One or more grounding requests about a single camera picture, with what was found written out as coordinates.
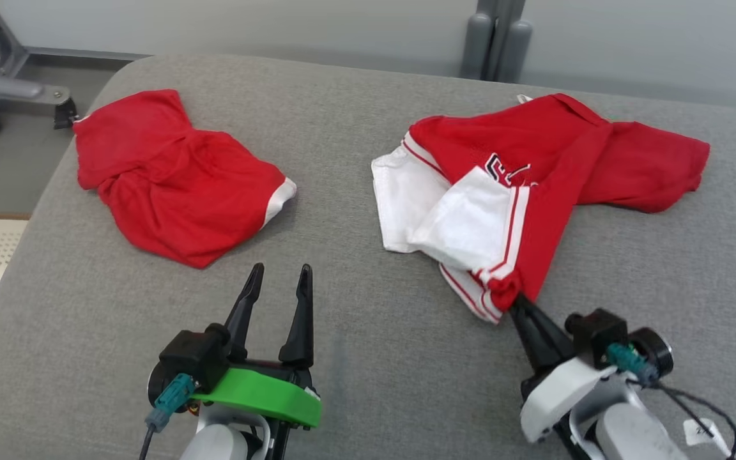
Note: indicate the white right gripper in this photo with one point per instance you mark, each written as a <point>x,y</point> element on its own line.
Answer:
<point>559,396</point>

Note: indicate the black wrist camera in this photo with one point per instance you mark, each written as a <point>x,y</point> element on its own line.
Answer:
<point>604,332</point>
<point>192,358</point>

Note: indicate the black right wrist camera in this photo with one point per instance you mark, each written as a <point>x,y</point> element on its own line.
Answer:
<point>604,332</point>

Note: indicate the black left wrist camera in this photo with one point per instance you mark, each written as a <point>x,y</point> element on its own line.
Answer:
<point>192,358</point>

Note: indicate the grey double partition post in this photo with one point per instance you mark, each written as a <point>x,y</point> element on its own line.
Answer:
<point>496,38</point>

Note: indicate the red white basketball jersey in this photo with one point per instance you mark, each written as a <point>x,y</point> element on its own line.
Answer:
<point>534,179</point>

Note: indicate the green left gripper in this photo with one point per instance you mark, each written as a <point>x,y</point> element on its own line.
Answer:
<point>266,396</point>

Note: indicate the red shorts with white stripe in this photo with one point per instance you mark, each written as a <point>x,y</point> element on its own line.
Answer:
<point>176,179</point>

